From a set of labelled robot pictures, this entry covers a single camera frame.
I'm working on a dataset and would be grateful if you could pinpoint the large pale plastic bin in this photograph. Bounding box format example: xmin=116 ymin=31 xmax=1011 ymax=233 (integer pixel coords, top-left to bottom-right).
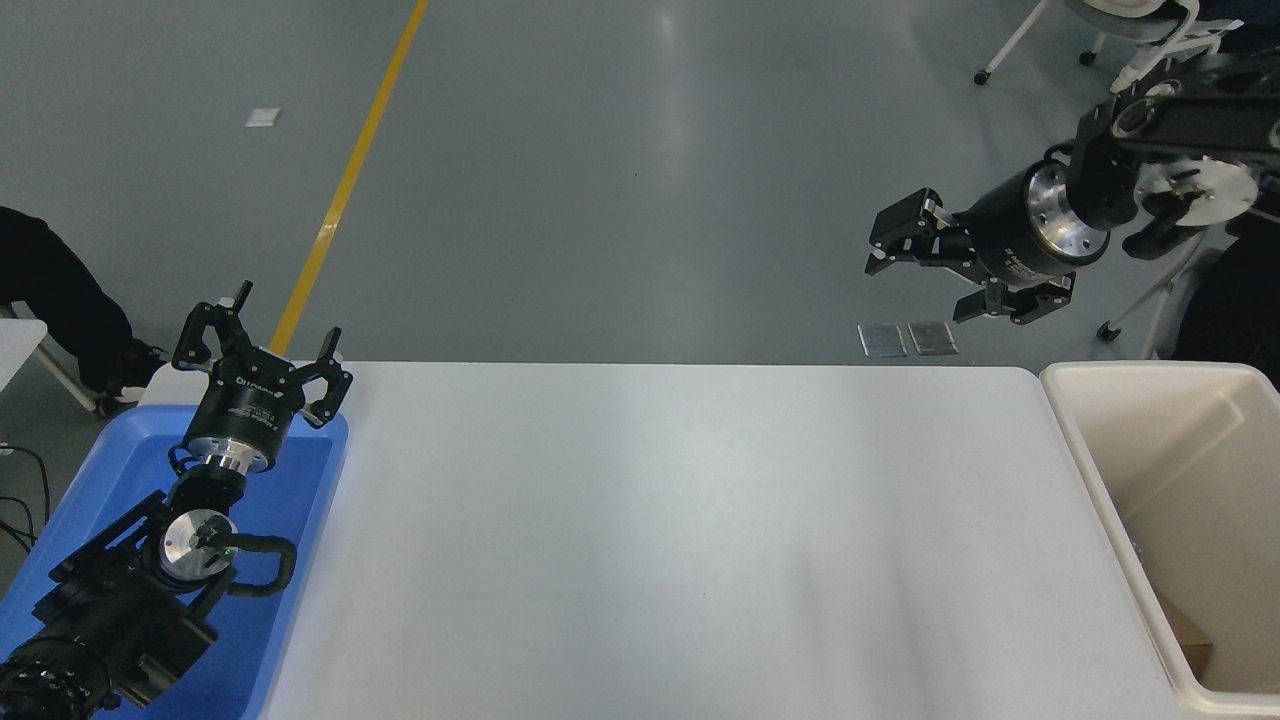
xmin=1040 ymin=360 xmax=1280 ymax=718

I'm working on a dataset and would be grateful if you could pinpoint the person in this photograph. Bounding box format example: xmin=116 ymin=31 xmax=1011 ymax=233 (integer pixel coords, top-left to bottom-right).
xmin=0 ymin=205 xmax=167 ymax=403
xmin=1170 ymin=215 xmax=1280 ymax=366

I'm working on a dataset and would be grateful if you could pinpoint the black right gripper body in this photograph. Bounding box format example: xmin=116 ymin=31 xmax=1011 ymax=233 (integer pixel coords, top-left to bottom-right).
xmin=955 ymin=168 xmax=1079 ymax=289

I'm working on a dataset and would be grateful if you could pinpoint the blue plastic tray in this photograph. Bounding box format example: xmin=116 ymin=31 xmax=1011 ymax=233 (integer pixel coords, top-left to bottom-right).
xmin=0 ymin=404 xmax=350 ymax=720

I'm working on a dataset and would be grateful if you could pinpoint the small white table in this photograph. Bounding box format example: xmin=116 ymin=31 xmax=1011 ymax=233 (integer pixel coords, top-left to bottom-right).
xmin=0 ymin=305 xmax=101 ymax=416

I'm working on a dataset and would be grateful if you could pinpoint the black floor cable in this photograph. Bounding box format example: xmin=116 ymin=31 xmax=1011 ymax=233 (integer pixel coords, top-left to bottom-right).
xmin=0 ymin=440 xmax=52 ymax=553

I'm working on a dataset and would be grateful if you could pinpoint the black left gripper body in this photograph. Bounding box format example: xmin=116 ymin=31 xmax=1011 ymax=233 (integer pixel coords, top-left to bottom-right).
xmin=186 ymin=349 xmax=306 ymax=464

